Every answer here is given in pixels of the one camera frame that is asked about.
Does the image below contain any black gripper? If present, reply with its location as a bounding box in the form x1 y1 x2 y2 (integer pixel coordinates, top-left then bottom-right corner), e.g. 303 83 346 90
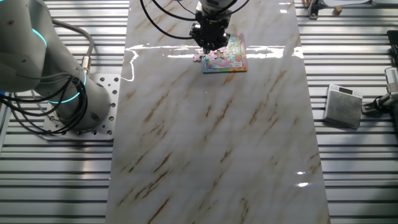
189 14 231 55

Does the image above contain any pink brown puzzle piece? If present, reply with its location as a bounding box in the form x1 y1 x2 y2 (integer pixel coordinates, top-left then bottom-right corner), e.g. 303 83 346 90
192 49 206 62

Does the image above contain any colourful butterfly puzzle board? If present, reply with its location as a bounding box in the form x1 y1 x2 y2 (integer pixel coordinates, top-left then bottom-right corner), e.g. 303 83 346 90
201 33 249 74

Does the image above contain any marble pattern board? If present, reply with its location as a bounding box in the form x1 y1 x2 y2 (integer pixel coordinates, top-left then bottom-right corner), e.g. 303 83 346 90
105 0 331 224

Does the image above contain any black upright clamp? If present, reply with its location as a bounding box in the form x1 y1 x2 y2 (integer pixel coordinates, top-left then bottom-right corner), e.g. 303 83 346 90
307 0 321 20

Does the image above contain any silver digital scale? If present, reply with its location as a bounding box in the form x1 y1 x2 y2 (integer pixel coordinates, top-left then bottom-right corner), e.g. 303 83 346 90
322 83 364 130

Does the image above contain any black metal clamp connector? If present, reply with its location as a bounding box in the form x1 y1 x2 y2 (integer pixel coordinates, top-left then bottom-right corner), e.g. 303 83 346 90
361 94 392 118

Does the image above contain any grey flat object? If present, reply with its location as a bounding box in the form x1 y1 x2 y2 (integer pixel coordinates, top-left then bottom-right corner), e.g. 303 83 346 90
371 0 398 7

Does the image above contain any black box device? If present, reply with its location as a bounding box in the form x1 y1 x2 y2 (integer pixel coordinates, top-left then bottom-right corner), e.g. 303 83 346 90
386 30 398 67

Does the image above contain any grey ribbed device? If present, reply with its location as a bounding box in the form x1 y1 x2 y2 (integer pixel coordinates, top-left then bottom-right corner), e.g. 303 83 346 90
384 66 398 94

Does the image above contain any long black cable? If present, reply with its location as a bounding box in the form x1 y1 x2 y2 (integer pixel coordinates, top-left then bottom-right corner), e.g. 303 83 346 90
150 0 251 22
139 0 195 40

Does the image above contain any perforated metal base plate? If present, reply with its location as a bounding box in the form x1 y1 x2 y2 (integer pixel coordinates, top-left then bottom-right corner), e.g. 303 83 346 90
42 73 121 141

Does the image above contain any grey cable with metal plug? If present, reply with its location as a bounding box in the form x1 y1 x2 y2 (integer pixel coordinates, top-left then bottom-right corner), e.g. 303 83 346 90
51 17 96 77

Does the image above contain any black cable loop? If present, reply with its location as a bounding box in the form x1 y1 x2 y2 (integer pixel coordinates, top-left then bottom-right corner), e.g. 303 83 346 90
0 76 78 119
7 76 90 137

